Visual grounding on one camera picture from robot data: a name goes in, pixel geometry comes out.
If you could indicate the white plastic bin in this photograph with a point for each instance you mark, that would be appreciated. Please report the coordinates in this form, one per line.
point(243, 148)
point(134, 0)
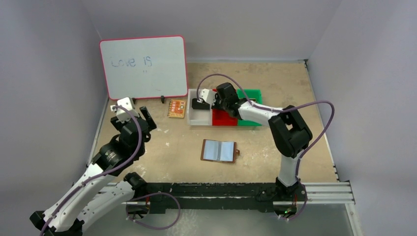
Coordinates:
point(196, 117)

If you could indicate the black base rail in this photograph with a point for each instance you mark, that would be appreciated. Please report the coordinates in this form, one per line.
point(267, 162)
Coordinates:
point(157, 197)

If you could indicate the orange patterned card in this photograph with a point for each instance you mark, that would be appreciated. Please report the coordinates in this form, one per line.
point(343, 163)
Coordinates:
point(177, 108)

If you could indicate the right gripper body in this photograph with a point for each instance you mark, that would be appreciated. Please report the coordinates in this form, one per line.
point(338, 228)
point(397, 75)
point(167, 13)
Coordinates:
point(219, 102)

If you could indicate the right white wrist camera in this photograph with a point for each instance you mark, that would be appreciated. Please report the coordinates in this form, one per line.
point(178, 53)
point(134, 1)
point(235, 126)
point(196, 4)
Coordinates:
point(207, 96)

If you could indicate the pink framed whiteboard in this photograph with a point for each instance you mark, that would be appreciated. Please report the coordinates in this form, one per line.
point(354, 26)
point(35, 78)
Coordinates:
point(145, 67)

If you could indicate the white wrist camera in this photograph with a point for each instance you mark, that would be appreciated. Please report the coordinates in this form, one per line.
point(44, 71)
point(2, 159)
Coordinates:
point(207, 96)
point(124, 109)

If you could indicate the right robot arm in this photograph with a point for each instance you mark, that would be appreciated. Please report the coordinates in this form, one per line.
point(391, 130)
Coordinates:
point(291, 134)

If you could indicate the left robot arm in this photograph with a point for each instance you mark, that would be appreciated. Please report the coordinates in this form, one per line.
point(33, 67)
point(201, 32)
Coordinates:
point(83, 205)

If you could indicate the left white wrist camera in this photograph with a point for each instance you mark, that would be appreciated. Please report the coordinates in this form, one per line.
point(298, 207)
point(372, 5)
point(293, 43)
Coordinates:
point(124, 109)

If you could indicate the green plastic bin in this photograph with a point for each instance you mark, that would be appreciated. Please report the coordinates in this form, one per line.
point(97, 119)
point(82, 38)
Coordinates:
point(254, 95)

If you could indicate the aluminium frame rail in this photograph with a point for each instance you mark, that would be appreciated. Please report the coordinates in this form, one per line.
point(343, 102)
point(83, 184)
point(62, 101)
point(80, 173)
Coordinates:
point(317, 193)

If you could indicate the brown leather card holder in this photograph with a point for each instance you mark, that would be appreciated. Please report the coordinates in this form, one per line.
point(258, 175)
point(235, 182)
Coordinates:
point(219, 151)

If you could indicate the red plastic bin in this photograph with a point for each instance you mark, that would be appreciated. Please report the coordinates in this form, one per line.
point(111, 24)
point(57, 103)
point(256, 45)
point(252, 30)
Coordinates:
point(221, 118)

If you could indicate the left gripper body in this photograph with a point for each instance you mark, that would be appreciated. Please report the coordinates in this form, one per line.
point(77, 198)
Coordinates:
point(118, 125)

